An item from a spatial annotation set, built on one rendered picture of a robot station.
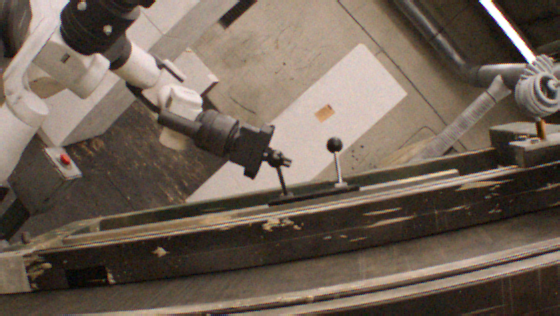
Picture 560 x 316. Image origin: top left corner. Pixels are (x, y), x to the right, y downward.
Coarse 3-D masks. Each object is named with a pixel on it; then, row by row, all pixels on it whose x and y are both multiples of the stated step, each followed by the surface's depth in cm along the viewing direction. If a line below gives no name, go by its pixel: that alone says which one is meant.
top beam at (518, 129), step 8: (496, 128) 140; (504, 128) 134; (512, 128) 129; (520, 128) 123; (528, 128) 120; (552, 128) 108; (496, 136) 139; (504, 136) 131; (512, 136) 123; (520, 136) 115; (528, 136) 109; (536, 136) 104; (496, 144) 141; (504, 144) 132; (504, 152) 133; (512, 152) 125; (504, 160) 135; (512, 160) 127
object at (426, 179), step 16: (432, 176) 122; (448, 176) 121; (352, 192) 124; (368, 192) 124; (256, 208) 129; (272, 208) 127; (288, 208) 126; (160, 224) 131; (176, 224) 130; (192, 224) 129; (64, 240) 134; (80, 240) 134
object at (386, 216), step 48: (528, 144) 82; (384, 192) 91; (432, 192) 85; (480, 192) 84; (528, 192) 83; (96, 240) 99; (144, 240) 92; (192, 240) 91; (240, 240) 90; (288, 240) 89; (336, 240) 88; (384, 240) 87; (0, 288) 97; (48, 288) 95
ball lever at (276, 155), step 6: (276, 150) 122; (270, 156) 122; (276, 156) 121; (282, 156) 122; (270, 162) 122; (276, 162) 121; (282, 162) 122; (276, 168) 124; (282, 174) 125; (282, 180) 126; (282, 186) 126; (282, 198) 128
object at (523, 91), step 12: (540, 48) 90; (552, 48) 84; (528, 84) 79; (552, 84) 76; (516, 96) 84; (528, 96) 79; (540, 96) 76; (552, 96) 81; (528, 108) 80; (540, 108) 77; (552, 108) 77
